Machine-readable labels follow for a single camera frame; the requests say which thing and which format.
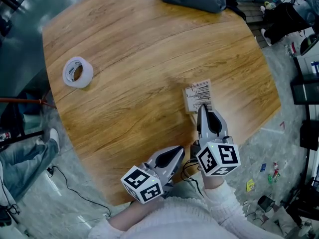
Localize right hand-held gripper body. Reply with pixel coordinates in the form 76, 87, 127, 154
191, 135, 240, 177

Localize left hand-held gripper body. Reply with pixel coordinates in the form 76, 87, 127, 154
121, 159, 174, 204

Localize beige printed table card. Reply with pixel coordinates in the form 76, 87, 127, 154
183, 79, 215, 113

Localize person's left forearm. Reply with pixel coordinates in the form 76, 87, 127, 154
88, 198, 165, 239

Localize person's right forearm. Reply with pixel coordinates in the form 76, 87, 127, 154
201, 174, 247, 228

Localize person's white knit sweater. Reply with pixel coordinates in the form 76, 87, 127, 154
88, 180, 282, 239

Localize black mesh pen cup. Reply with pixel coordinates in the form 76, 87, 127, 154
257, 195, 276, 213

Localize black box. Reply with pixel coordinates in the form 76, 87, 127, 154
300, 119, 319, 151

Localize black glass-door cabinet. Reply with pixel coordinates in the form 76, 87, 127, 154
290, 56, 319, 106

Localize wooden table with white legs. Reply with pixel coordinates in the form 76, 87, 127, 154
42, 0, 282, 206

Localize dark wooden steps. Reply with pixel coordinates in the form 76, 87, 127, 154
235, 0, 269, 48

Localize clear packing tape roll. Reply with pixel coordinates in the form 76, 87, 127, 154
62, 56, 94, 89

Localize black green equipment pack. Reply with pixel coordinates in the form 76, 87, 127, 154
300, 33, 319, 56

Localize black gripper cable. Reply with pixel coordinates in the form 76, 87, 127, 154
181, 158, 205, 199

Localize black floor cable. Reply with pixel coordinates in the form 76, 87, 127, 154
46, 165, 112, 218

